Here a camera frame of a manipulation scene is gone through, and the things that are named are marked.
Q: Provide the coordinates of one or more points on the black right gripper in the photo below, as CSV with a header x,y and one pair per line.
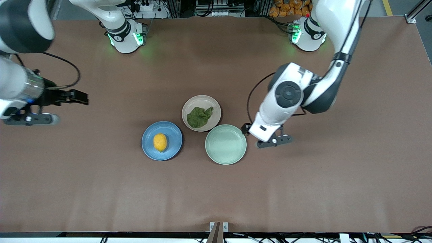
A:
x,y
50,96

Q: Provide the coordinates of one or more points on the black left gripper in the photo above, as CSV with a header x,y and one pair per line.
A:
x,y
246,128

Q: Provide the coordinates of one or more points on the green lettuce leaf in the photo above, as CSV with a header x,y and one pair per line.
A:
x,y
199,117

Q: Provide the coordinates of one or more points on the yellow lemon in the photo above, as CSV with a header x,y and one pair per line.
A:
x,y
160,142

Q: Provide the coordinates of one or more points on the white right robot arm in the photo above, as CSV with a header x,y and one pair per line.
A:
x,y
13,81

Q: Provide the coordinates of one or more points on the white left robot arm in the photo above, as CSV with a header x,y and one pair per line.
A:
x,y
270,111

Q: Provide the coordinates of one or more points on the pale green plate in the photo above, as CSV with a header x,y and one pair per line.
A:
x,y
225,144

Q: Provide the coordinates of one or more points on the beige plate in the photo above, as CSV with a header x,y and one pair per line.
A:
x,y
202,101

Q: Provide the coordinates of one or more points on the brown table cover sheet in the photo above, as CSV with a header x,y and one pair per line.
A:
x,y
216,195

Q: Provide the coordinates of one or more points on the blue plate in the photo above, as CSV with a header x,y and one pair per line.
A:
x,y
172,141

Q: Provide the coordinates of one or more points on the white power strip with plugs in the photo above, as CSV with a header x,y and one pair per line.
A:
x,y
158,13

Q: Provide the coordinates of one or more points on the white socket strip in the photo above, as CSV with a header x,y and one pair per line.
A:
x,y
222,13

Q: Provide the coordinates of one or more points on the bag of orange fruits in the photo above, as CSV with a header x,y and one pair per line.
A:
x,y
290,8

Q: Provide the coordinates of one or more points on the metal bracket with brown post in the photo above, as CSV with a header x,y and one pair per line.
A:
x,y
216,233

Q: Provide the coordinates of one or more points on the aluminium frame post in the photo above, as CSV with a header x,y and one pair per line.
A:
x,y
263,7
173,8

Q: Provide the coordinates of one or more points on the aluminium frame profile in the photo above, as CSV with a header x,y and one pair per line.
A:
x,y
411,18

